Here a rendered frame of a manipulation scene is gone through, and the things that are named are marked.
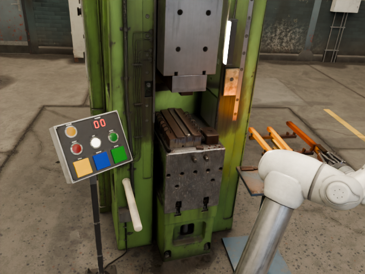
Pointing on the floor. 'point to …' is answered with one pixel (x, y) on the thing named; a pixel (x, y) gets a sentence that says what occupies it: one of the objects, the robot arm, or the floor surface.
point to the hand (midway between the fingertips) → (320, 150)
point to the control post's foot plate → (104, 269)
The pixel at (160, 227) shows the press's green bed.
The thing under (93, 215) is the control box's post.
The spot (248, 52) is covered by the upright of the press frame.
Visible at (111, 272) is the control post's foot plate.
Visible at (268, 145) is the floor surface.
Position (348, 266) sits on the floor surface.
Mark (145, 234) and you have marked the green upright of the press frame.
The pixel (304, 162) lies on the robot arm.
